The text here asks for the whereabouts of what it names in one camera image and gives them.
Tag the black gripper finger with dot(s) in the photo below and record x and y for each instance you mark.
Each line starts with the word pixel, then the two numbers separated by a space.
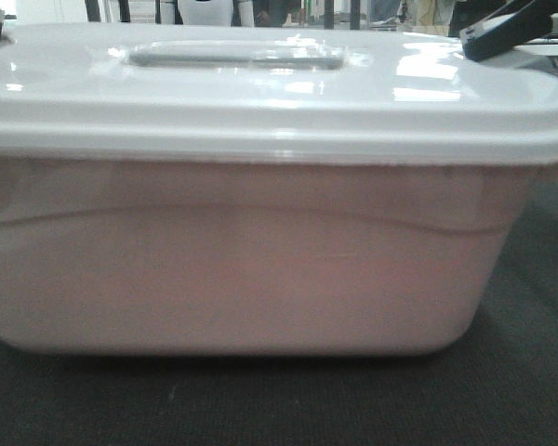
pixel 514 24

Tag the white bin lid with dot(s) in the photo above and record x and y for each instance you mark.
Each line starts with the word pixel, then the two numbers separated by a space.
pixel 67 92

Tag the grey lid handle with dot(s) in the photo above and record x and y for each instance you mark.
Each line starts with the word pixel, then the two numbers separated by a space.
pixel 268 57

